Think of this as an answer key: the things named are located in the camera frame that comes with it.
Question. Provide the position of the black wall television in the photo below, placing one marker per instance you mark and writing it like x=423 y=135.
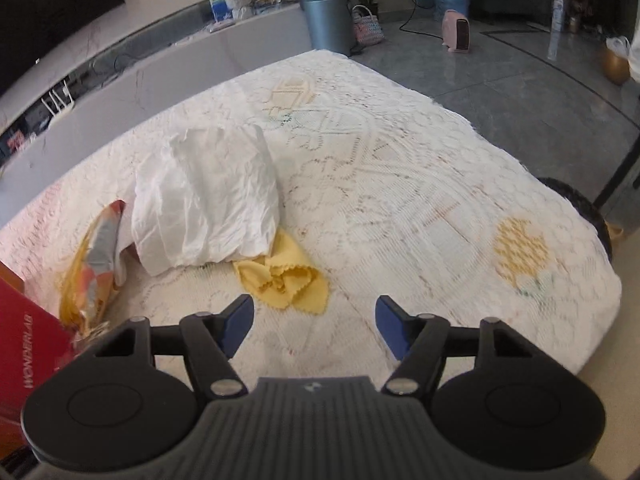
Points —
x=50 y=10

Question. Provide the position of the pink space heater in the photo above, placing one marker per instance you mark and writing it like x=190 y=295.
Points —
x=457 y=32

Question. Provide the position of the white router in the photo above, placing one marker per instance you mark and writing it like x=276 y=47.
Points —
x=59 y=102

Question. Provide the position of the red storage box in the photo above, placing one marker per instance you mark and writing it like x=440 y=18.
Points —
x=25 y=350

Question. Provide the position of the pink woven basket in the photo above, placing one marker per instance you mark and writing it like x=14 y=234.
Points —
x=367 y=27

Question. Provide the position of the blue white packet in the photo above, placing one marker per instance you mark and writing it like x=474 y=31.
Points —
x=557 y=25

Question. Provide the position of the yellow cloth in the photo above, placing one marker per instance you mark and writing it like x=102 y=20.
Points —
x=290 y=280

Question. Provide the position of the pink tissue box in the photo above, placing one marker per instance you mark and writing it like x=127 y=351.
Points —
x=15 y=141

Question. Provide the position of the black round stool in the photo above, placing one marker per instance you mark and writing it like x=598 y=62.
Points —
x=580 y=200

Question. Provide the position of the grey-blue trash can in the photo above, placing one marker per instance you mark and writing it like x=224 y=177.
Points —
x=327 y=22

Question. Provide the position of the white lace tablecloth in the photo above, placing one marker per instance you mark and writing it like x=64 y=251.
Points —
x=400 y=185

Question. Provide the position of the gold round vase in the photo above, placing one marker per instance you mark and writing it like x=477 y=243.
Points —
x=616 y=67

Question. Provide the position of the white plastic bag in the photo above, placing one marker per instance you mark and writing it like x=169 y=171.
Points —
x=619 y=44

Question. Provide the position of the white crumpled cloth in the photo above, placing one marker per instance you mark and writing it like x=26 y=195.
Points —
x=210 y=200

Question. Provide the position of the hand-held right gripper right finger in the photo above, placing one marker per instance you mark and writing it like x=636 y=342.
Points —
x=392 y=325

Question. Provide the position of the marble television console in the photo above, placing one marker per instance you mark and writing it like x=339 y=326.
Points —
x=150 y=90

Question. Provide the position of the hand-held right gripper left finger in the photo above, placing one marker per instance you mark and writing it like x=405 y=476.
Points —
x=237 y=325

